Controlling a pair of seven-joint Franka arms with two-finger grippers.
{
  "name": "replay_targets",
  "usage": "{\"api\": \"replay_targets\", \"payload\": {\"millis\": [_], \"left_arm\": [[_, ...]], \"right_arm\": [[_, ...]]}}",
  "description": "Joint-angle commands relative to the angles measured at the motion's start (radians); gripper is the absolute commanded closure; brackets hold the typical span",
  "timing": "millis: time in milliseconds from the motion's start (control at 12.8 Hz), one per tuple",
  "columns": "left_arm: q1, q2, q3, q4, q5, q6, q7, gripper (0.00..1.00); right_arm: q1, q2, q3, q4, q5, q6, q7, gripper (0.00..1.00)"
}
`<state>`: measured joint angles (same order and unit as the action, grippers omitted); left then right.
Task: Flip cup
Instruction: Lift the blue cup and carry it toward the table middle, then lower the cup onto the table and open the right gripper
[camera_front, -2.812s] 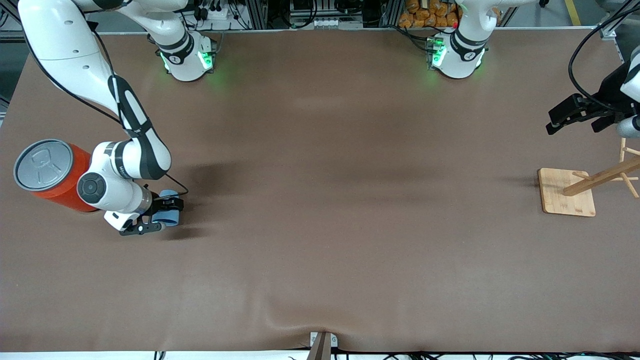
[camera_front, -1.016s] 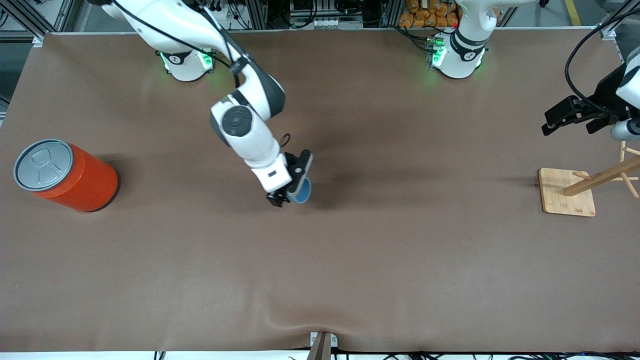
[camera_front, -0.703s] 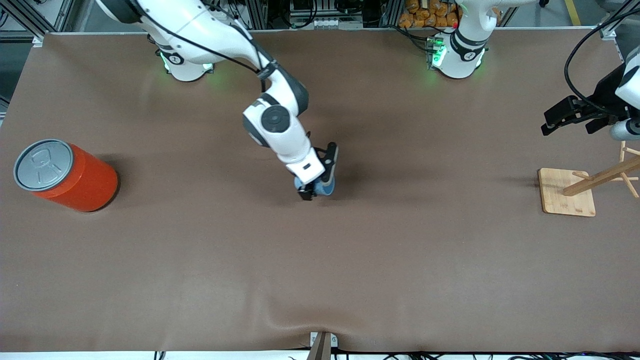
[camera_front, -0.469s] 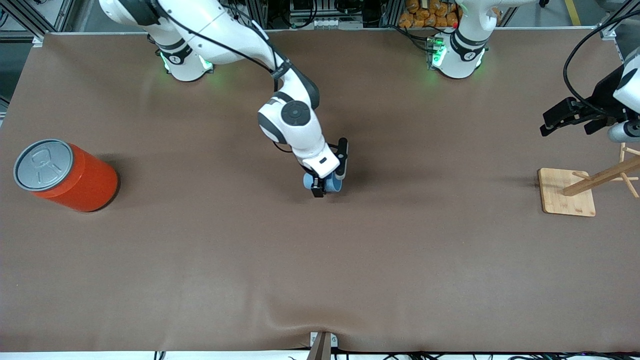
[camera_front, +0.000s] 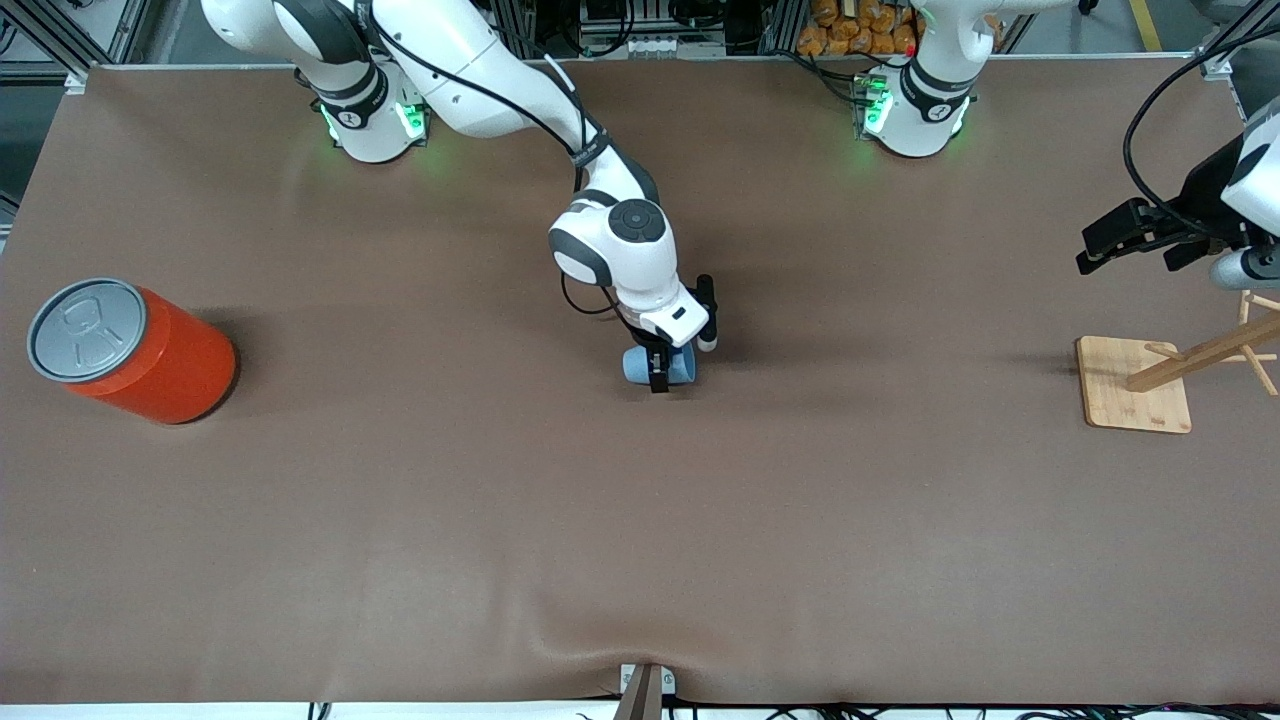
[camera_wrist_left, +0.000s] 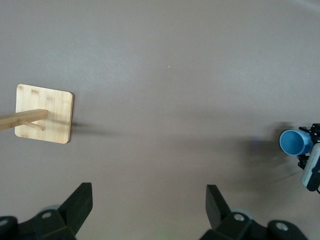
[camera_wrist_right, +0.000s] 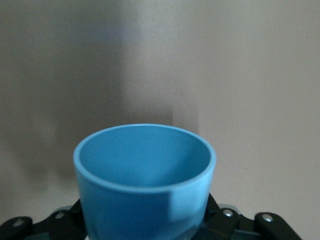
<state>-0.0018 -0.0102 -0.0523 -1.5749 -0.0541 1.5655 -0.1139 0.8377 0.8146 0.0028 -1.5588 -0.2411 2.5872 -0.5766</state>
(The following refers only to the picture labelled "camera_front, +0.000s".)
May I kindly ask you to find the wooden mug rack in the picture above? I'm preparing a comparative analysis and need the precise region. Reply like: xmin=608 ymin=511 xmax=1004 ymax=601
xmin=1075 ymin=290 xmax=1280 ymax=435

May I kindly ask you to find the light blue plastic cup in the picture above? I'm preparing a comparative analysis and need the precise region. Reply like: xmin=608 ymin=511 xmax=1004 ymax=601
xmin=622 ymin=342 xmax=698 ymax=389

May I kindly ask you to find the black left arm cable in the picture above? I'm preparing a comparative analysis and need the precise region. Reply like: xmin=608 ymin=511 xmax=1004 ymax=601
xmin=1122 ymin=35 xmax=1280 ymax=236

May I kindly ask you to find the grey camera pole mount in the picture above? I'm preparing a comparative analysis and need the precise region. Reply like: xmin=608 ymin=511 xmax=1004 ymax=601
xmin=613 ymin=662 xmax=677 ymax=720

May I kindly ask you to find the brown table mat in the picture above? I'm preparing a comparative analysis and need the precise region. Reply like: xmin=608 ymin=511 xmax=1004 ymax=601
xmin=0 ymin=55 xmax=1280 ymax=706

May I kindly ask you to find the orange toy bread pile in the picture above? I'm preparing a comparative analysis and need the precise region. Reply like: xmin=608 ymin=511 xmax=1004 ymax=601
xmin=797 ymin=0 xmax=923 ymax=58

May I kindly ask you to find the aluminium frame beam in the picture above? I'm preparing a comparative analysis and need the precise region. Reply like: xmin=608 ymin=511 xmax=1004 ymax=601
xmin=1195 ymin=0 xmax=1280 ymax=81
xmin=0 ymin=0 xmax=91 ymax=81
xmin=495 ymin=0 xmax=536 ymax=59
xmin=758 ymin=0 xmax=801 ymax=56

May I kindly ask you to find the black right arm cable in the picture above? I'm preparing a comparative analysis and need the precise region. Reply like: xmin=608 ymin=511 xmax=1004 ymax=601
xmin=345 ymin=0 xmax=626 ymax=319

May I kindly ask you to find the long white power strip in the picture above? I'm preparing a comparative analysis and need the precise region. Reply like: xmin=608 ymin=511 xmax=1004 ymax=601
xmin=588 ymin=35 xmax=723 ymax=58

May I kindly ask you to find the orange can with grey lid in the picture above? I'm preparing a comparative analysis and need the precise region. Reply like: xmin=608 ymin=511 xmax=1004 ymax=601
xmin=27 ymin=277 xmax=239 ymax=426

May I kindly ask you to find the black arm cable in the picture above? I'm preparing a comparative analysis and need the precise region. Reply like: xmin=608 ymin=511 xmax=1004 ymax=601
xmin=1122 ymin=35 xmax=1280 ymax=236
xmin=345 ymin=0 xmax=626 ymax=319

